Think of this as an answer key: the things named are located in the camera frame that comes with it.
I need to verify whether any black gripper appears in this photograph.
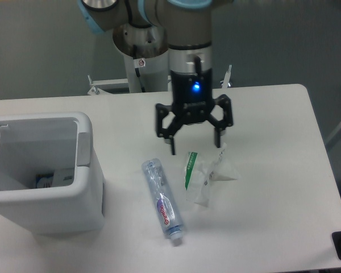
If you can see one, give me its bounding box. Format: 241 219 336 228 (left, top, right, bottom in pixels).
155 68 234 156

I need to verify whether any clear plastic wrapper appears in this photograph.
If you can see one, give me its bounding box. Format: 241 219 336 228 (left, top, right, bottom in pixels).
184 143 241 207

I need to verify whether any clear plastic water bottle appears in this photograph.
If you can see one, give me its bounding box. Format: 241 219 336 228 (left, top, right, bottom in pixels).
142 158 184 246

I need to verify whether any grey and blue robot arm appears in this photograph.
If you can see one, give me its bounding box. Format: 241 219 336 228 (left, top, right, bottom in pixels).
77 1 234 147

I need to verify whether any blue and white trash box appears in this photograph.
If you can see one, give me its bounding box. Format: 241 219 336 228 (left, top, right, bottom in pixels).
35 168 74 188

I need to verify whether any white plastic trash can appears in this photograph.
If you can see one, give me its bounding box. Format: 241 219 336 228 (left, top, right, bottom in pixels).
0 112 105 234

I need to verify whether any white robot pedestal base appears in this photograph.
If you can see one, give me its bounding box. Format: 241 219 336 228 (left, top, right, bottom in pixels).
86 23 234 96

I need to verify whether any black cable on pedestal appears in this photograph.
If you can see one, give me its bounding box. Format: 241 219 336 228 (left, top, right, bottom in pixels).
132 44 146 93

